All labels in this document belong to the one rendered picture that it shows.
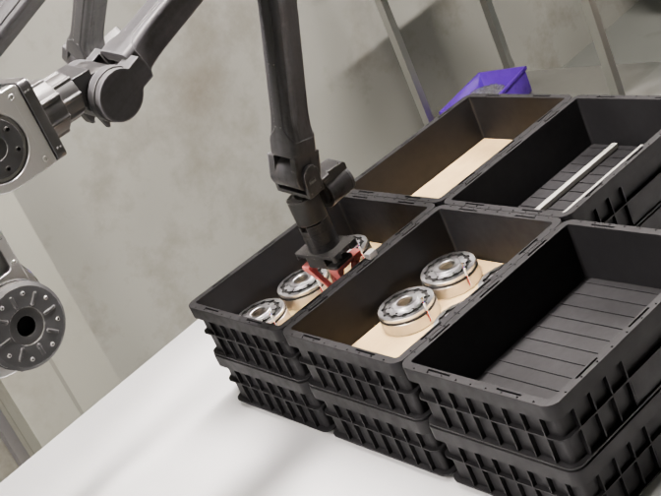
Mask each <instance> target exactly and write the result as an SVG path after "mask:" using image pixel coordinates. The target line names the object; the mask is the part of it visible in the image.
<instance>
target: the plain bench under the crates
mask: <svg viewBox="0 0 661 496"><path fill-rule="evenodd" d="M205 328H206V325H205V323H204V321H203V320H200V319H198V320H197V321H196V322H194V323H193V324H192V325H191V326H190V327H188V328H187V329H186V330H185V331H184V332H182V333H181V334H180V335H179V336H178V337H176V338H175V339H174V340H173V341H171V342H170V343H169V344H168V345H166V346H165V347H164V348H163V349H162V350H160V351H159V352H158V353H157V354H156V355H154V356H153V357H152V358H151V359H150V360H148V361H147V362H146V363H145V364H143V365H142V366H141V367H140V368H139V369H137V370H136V371H135V372H134V373H133V374H131V375H130V376H129V377H128V378H127V379H125V380H124V381H123V382H122V383H121V384H119V385H118V386H117V387H116V388H114V389H113V390H112V391H111V392H110V393H108V394H107V395H106V396H105V397H104V398H102V399H101V400H100V401H99V402H98V403H96V404H95V405H94V406H93V407H91V408H90V409H89V410H88V411H86V412H85V413H84V414H83V415H82V416H80V417H79V418H78V419H77V420H76V421H74V422H73V423H72V424H71V425H70V426H68V427H67V428H66V429H65V430H64V431H62V432H61V433H60V434H59V435H57V436H56V437H55V438H54V439H53V440H51V441H50V442H49V443H48V444H47V445H45V446H44V447H43V448H42V449H41V450H39V451H38V452H37V453H36V454H35V455H33V456H32V457H31V458H30V459H28V460H27V461H26V462H25V463H24V464H22V465H21V466H20V467H19V468H17V469H16V470H15V471H14V472H13V473H11V474H10V475H9V476H8V477H7V478H5V479H4V480H3V481H2V482H0V496H492V495H490V494H487V493H484V492H482V491H479V490H476V489H474V488H471V487H468V486H466V485H463V484H460V483H457V482H456V481H455V480H454V478H453V475H454V473H453V474H451V475H449V476H439V475H436V474H433V473H432V472H429V471H426V470H424V469H421V468H418V467H416V466H413V465H409V464H406V463H403V462H401V461H398V460H395V459H393V458H390V457H387V456H385V455H382V454H379V453H377V452H374V451H371V450H369V449H366V448H363V447H361V446H358V445H355V444H353V443H350V442H347V441H345V440H342V439H339V438H337V437H335V436H334V434H333V430H332V431H330V432H322V431H319V430H316V429H314V428H311V427H308V426H306V425H303V424H300V423H298V422H295V421H292V420H290V419H287V418H284V417H282V416H279V415H276V414H274V413H271V412H268V411H266V410H263V409H260V408H258V407H255V406H252V405H250V404H247V403H243V402H240V401H239V400H238V395H239V394H240V391H239V389H238V387H237V385H236V383H234V382H232V381H230V380H229V376H230V375H231V373H230V371H229V370H228V368H225V367H222V366H220V365H219V364H218V362H217V360H216V358H215V356H214V353H213V350H214V348H215V347H216V345H215V343H214V341H213V339H212V337H211V335H208V334H206V333H205Z"/></svg>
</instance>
